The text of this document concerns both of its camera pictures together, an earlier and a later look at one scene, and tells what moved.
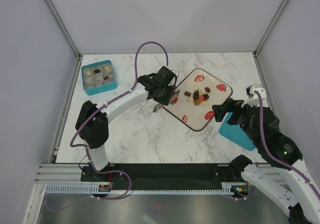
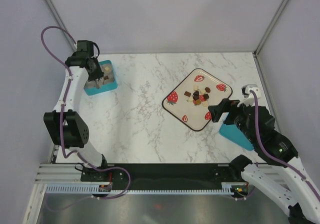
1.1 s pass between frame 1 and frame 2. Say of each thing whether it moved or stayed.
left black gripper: moved
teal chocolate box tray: stayed
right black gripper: stayed
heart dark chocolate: stayed
